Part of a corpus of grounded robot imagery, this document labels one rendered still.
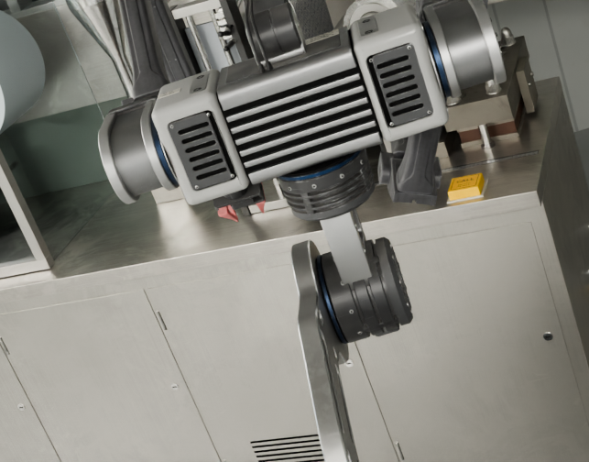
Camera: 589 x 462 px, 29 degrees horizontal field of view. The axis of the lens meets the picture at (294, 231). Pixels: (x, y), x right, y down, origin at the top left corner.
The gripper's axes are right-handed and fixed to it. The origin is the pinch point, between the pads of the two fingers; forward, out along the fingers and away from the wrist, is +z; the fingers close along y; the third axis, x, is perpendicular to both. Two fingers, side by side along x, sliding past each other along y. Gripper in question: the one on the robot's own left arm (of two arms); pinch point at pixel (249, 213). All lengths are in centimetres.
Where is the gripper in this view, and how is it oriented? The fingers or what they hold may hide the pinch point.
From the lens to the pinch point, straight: 246.1
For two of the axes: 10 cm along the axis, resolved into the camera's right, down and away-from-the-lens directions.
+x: 1.6, 7.8, -6.0
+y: -9.4, 3.0, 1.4
